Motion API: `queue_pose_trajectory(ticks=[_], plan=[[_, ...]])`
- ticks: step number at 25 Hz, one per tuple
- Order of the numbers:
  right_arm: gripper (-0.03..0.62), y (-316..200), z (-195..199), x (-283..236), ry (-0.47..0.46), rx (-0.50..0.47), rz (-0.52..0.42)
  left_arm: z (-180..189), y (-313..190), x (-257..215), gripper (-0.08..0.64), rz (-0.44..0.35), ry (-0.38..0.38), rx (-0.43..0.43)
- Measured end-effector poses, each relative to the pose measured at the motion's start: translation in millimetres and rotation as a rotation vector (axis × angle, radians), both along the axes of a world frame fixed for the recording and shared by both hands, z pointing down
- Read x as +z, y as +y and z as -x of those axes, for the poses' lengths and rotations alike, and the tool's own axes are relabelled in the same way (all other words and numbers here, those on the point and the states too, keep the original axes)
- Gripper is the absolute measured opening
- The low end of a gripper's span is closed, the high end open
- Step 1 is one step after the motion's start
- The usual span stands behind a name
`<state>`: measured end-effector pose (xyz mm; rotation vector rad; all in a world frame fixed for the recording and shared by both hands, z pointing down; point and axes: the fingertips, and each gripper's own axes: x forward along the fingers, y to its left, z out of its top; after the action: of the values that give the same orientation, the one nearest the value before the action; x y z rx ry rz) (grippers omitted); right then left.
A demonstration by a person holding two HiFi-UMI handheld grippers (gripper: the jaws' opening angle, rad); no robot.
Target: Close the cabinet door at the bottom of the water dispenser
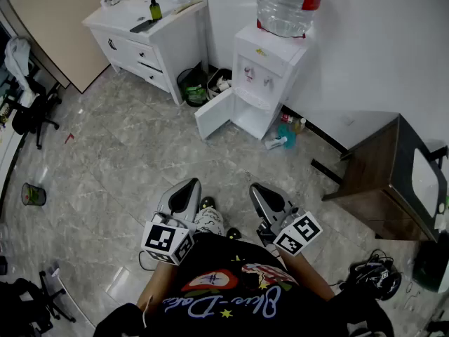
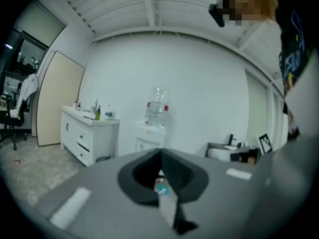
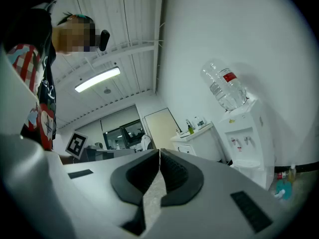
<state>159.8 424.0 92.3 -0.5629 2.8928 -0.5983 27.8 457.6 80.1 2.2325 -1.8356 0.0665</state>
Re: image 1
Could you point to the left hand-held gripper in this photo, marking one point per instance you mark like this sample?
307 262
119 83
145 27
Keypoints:
182 219

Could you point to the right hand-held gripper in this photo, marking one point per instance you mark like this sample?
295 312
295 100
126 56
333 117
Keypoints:
270 205

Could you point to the white cabinet door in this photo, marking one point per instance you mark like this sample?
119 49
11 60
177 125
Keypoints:
214 114

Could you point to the person's left forearm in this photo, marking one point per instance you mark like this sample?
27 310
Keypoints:
162 283

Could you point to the person's right forearm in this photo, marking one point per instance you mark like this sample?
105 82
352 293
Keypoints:
306 272

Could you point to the dark wooden cabinet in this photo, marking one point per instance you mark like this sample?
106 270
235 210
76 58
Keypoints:
372 177

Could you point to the white water dispenser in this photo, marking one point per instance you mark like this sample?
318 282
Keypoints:
280 53

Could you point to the white vanity cabinet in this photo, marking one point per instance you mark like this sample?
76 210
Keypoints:
175 44

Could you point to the clear water jug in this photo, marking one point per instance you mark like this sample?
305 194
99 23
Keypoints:
286 7

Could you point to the beige door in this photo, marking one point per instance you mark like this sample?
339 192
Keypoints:
58 30

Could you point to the patterned white trouser leg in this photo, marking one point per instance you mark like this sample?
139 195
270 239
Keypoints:
209 221

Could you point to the black shoe with yellow face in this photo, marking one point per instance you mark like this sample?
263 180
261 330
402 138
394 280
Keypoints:
233 233
207 202

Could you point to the white spray bottle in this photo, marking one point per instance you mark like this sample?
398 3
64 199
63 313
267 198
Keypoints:
274 143

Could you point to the yellow bottle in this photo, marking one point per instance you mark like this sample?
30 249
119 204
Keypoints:
300 125

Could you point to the red can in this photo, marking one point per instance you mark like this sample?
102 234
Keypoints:
286 118

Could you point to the black printed t-shirt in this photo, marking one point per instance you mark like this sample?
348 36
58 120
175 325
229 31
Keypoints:
242 293

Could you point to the dark bin with white rubbish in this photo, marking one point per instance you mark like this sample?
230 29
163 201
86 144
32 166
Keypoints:
219 83

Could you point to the red floor scrap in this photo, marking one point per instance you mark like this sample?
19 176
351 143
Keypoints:
68 138

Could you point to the black mesh basket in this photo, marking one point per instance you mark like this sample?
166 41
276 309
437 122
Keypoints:
33 194

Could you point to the dark green bin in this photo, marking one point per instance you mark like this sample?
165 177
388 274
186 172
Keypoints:
433 265

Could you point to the black swivel chair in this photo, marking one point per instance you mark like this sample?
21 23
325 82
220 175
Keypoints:
21 304

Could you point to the black office chair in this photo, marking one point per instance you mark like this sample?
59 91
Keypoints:
33 111

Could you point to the white desk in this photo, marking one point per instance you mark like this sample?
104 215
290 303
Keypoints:
5 149

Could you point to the dark green pump bottle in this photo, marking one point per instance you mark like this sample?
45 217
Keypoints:
155 10

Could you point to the white cloth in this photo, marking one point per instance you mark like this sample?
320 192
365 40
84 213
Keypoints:
17 60

